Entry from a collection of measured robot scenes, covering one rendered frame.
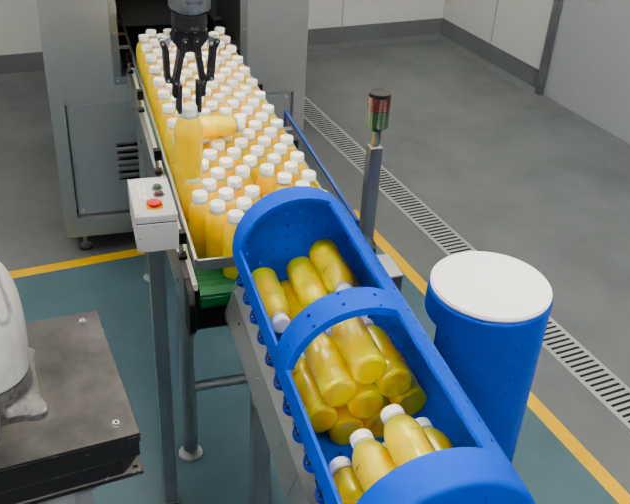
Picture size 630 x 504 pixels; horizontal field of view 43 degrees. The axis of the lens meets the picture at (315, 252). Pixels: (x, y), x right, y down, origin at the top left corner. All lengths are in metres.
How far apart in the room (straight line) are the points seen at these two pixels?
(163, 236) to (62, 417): 0.68
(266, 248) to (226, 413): 1.24
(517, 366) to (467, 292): 0.20
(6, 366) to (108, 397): 0.18
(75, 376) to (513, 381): 0.97
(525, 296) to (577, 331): 1.76
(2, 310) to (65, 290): 2.33
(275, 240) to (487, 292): 0.49
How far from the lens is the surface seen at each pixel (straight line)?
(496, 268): 1.95
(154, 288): 2.15
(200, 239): 2.11
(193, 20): 1.77
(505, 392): 1.93
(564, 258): 4.11
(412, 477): 1.15
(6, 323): 1.34
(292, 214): 1.81
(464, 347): 1.83
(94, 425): 1.40
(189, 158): 1.92
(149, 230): 1.96
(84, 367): 1.52
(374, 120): 2.26
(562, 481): 2.95
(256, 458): 2.23
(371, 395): 1.47
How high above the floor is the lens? 2.06
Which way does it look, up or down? 32 degrees down
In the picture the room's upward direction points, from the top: 3 degrees clockwise
